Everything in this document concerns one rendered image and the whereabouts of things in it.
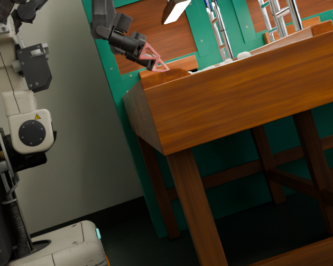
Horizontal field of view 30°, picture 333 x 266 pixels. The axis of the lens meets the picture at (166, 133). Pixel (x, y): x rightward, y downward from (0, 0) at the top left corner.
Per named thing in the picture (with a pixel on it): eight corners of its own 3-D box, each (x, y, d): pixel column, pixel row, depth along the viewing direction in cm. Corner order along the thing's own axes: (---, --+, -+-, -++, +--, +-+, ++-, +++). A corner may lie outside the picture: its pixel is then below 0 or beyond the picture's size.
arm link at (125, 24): (91, 34, 246) (94, 32, 237) (102, 7, 246) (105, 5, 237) (119, 47, 249) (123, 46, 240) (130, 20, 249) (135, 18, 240)
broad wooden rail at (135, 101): (163, 155, 146) (139, 78, 145) (132, 131, 326) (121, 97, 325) (212, 140, 147) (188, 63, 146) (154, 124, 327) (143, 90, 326)
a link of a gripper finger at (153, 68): (170, 64, 291) (152, 56, 290) (172, 63, 284) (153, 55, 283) (165, 77, 291) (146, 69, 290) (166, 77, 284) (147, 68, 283)
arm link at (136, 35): (111, 50, 287) (113, 48, 279) (121, 27, 288) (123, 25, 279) (135, 61, 289) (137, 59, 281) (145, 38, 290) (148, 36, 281)
